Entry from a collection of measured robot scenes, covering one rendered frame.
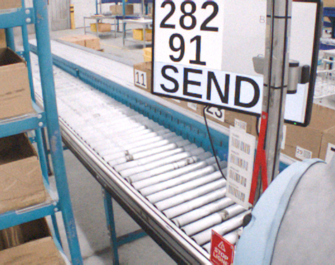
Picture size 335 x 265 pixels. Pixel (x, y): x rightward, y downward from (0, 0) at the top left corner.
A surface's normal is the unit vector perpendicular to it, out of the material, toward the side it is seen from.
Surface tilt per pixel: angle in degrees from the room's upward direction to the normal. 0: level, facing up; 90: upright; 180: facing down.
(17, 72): 90
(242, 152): 90
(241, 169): 90
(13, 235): 1
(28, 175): 90
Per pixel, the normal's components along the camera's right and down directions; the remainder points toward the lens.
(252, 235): -0.73, -0.36
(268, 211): -0.58, -0.60
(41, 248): 0.51, 0.31
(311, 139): -0.83, 0.22
